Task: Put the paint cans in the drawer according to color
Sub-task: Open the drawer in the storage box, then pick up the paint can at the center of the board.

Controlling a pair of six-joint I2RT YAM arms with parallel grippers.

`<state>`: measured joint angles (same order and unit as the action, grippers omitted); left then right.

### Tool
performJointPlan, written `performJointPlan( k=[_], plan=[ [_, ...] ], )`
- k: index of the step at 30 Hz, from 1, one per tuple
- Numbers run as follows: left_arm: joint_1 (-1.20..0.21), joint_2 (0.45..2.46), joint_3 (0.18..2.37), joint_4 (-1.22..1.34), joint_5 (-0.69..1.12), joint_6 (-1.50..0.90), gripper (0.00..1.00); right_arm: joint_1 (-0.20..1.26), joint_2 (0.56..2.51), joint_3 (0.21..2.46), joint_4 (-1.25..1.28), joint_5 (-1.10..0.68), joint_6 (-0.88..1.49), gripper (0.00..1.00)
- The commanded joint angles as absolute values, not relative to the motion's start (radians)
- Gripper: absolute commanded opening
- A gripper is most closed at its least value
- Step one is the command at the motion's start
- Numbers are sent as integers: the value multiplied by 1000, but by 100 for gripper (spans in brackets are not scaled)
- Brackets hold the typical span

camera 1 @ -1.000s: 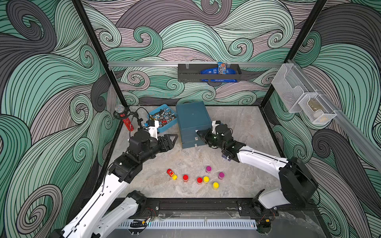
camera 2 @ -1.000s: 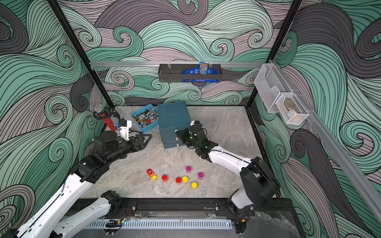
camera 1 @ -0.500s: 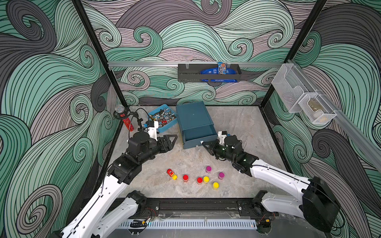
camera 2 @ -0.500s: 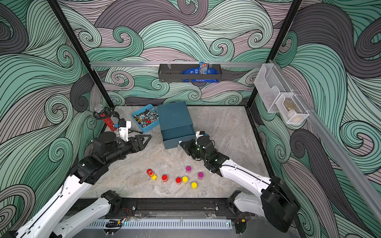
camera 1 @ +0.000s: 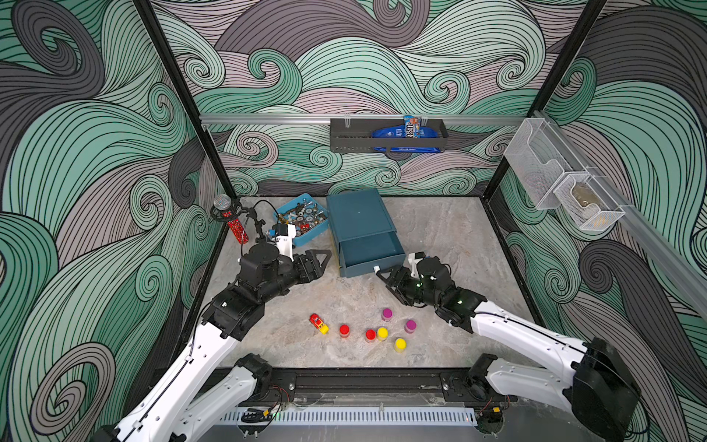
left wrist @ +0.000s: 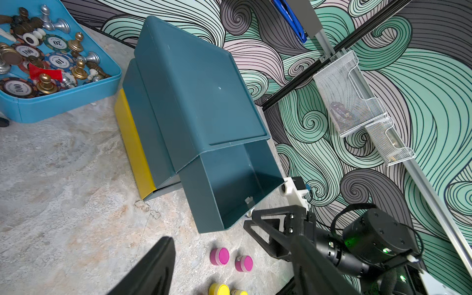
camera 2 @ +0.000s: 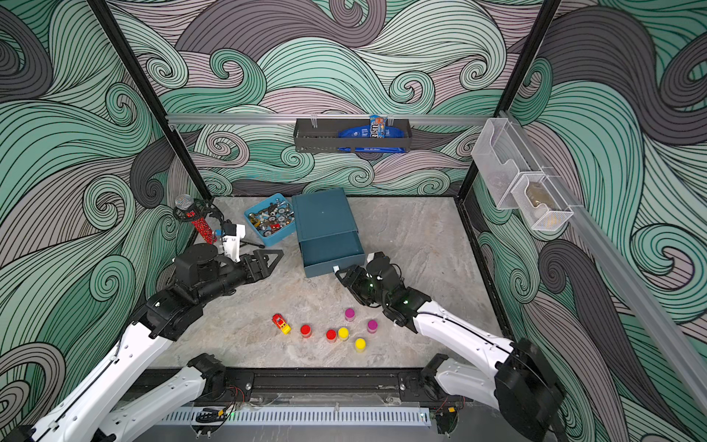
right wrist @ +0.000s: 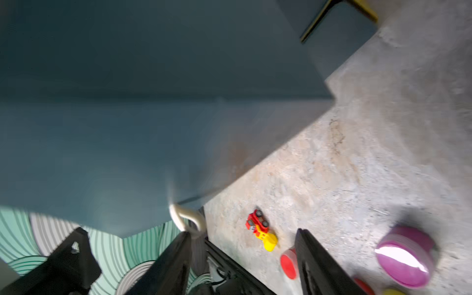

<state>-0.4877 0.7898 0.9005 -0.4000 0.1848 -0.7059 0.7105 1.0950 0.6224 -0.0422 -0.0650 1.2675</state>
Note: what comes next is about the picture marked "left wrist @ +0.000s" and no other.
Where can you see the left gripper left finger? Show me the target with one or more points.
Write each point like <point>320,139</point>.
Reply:
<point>153,273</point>

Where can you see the magenta paint can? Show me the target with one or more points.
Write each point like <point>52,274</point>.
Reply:
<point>219,256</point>
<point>244,263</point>

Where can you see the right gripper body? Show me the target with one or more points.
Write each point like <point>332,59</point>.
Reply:
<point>295,191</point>

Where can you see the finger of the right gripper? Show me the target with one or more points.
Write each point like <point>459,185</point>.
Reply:
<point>275,228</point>

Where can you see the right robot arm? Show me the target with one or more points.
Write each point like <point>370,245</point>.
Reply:
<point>374,255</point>

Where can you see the clear small wall bin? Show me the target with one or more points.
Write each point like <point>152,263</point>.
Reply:
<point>388,143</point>

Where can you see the blue tray of trinkets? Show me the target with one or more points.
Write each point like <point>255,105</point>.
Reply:
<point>49,64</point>

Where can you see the teal drawer cabinet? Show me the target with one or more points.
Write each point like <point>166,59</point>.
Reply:
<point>188,122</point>

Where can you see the black wall basket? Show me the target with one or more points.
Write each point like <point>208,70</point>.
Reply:
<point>307,16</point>

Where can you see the blue snack packet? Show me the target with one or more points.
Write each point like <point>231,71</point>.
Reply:
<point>287,13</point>

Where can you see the clear large wall bin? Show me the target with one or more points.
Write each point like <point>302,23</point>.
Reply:
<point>347,96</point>

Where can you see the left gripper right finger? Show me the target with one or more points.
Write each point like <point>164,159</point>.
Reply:
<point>320,266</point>

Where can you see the yellow paint can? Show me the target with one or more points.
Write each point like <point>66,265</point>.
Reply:
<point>239,292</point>
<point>219,289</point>

